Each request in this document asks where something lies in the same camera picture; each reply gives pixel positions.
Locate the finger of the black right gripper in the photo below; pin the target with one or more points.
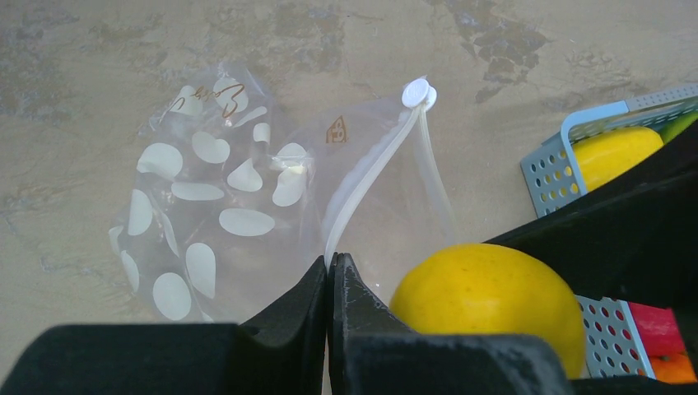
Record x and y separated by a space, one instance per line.
633 239

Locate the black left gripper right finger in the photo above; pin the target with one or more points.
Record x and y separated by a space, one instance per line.
371 352

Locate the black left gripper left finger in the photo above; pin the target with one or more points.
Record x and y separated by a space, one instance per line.
278 351

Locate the red apple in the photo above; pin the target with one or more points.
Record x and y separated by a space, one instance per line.
658 330

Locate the round yellow lemon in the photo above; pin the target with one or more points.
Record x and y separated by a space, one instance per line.
492 289

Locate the orange fruit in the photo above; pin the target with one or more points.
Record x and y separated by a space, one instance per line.
674 368

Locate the clear polka dot zip bag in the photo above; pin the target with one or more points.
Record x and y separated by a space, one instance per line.
232 202

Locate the elongated yellow mango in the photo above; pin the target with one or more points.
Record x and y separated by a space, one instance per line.
604 157

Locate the light blue plastic basket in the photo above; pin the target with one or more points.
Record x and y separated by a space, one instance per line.
553 178

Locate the green pear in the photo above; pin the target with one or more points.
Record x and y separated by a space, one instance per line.
677 126

